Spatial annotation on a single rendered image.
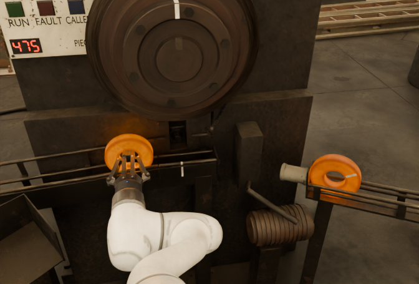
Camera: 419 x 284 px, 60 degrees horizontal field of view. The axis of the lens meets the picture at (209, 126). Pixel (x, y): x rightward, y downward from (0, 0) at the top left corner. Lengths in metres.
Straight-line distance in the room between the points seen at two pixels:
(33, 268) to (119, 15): 0.72
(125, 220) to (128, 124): 0.40
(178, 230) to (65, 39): 0.63
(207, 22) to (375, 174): 1.80
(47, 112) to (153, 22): 0.54
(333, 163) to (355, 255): 0.87
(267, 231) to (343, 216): 0.91
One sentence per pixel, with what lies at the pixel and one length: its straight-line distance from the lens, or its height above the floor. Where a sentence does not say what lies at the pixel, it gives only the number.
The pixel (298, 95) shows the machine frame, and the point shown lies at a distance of 1.32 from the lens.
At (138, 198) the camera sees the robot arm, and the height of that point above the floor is 0.78.
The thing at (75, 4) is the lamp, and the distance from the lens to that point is 1.13.
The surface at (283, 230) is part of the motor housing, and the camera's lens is 1.32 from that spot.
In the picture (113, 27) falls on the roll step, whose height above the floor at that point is 1.19.
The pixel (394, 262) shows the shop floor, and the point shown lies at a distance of 2.04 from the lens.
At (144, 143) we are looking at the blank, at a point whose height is 0.80.
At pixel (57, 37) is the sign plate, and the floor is 1.12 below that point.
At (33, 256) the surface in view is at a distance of 1.21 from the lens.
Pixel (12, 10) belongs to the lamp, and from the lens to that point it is 1.17.
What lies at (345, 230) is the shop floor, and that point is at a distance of 2.08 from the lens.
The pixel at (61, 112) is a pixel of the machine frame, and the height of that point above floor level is 0.87.
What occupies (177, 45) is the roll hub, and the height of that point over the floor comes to 1.16.
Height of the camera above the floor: 1.48
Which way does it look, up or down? 33 degrees down
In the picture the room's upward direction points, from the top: straight up
